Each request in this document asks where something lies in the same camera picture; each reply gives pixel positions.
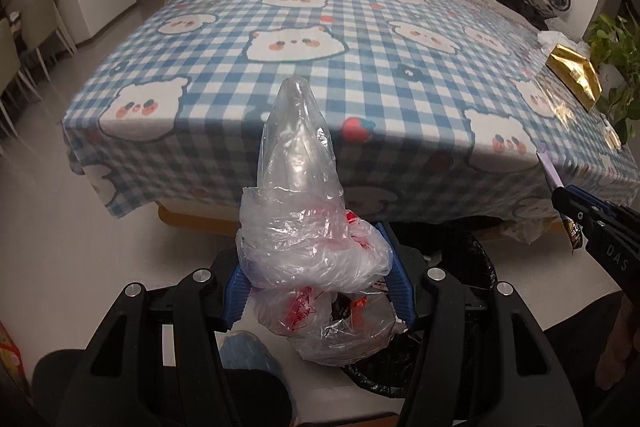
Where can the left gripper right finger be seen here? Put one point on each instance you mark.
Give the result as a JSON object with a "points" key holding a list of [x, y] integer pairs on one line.
{"points": [[399, 286]]}

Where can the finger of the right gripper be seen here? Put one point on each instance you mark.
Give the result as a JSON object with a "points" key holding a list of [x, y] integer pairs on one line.
{"points": [[576, 204]]}

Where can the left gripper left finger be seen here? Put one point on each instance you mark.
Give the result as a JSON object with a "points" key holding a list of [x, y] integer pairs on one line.
{"points": [[236, 295]]}

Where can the purple candy wrapper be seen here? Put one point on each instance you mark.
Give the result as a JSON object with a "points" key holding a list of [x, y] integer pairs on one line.
{"points": [[560, 202]]}

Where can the clear red-print plastic bag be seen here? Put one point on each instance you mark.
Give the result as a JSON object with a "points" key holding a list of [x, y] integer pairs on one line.
{"points": [[313, 263]]}

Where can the person right hand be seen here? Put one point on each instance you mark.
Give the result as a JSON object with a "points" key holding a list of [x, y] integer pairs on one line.
{"points": [[623, 339]]}

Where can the gold tissue pack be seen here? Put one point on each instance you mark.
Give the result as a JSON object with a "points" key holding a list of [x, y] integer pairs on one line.
{"points": [[577, 74]]}

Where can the blue checkered bear tablecloth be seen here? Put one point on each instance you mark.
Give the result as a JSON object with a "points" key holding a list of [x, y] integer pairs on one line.
{"points": [[437, 109]]}

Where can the green potted plant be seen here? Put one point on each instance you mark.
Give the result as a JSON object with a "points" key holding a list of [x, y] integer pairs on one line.
{"points": [[614, 42]]}

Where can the dark clothes pile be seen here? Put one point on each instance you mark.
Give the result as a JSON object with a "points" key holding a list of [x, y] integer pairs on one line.
{"points": [[537, 12]]}

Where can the dining chair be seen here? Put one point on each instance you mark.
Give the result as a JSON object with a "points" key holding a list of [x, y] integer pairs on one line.
{"points": [[35, 25]]}

